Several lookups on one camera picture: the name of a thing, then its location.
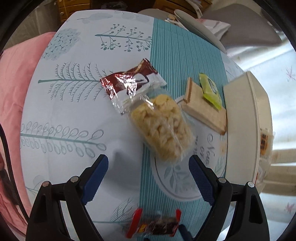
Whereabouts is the grey office chair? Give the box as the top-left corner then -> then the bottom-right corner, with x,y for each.
140,1 -> 282,52

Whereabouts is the pink blanket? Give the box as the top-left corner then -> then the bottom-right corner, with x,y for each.
1,32 -> 55,233

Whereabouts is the black cable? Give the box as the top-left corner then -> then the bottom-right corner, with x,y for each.
0,123 -> 30,220

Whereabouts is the brown wafer biscuit packet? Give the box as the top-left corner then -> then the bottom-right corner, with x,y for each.
180,77 -> 227,135

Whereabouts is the white plastic storage bin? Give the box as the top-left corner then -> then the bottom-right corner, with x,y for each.
223,71 -> 273,192

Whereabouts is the maroon chocolate snack packet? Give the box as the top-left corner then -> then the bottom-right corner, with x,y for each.
100,58 -> 167,114

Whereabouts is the red black candy packet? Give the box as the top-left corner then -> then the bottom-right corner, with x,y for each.
125,208 -> 182,239

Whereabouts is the green candy packet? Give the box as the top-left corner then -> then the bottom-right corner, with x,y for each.
199,73 -> 222,110

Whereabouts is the wooden desk with drawers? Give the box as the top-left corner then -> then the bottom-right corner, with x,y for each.
56,0 -> 213,24

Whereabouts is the lower rice cracker packet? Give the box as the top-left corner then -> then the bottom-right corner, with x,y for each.
129,94 -> 194,163

